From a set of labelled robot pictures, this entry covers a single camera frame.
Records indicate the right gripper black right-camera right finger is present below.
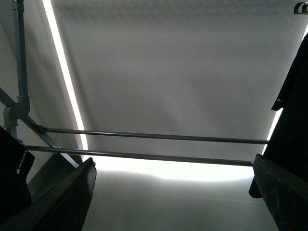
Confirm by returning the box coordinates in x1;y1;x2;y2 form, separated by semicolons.
253;154;308;231

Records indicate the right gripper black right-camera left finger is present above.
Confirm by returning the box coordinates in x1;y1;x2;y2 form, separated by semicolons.
0;157;97;231

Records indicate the black printed t-shirt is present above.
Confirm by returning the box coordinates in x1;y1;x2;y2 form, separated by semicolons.
0;128;35;222

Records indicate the black hanger hook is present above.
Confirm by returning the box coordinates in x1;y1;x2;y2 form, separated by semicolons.
294;1;308;15

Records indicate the black shirt hanging at right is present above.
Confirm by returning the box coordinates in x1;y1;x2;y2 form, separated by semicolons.
248;31;308;199

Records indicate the lower grey metal rail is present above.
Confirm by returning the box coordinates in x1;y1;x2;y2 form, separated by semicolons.
24;145;254;167

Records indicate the grey metal rail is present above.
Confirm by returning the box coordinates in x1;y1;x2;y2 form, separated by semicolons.
24;145;254;167
35;125;269;144

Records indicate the upper grey metal rail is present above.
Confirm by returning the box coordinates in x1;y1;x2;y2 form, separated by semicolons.
35;125;269;144

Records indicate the grey pipe frame with joints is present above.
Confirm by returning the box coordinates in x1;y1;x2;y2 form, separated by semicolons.
0;0;79;167

